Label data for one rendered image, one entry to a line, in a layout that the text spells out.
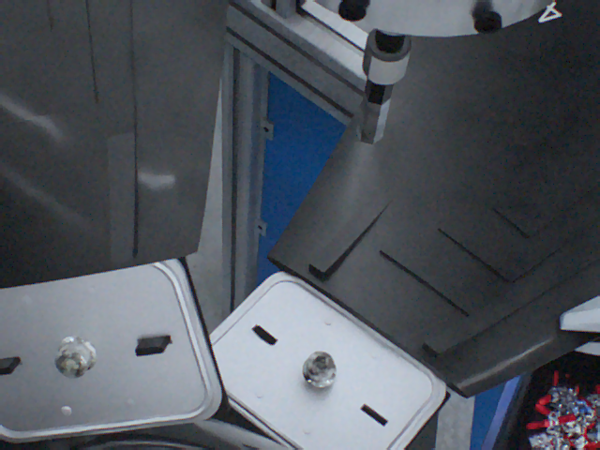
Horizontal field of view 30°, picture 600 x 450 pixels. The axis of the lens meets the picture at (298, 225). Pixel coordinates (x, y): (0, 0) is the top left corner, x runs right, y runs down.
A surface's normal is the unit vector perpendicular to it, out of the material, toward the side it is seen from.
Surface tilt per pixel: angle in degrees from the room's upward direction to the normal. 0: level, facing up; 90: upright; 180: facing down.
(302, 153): 90
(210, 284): 0
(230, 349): 8
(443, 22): 90
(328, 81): 90
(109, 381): 53
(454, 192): 5
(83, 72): 48
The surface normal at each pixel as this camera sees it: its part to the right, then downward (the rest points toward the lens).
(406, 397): 0.04, -0.59
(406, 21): -0.15, 0.87
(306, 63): -0.63, 0.66
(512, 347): 0.23, -0.50
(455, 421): 0.63, 0.14
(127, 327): -0.16, 0.40
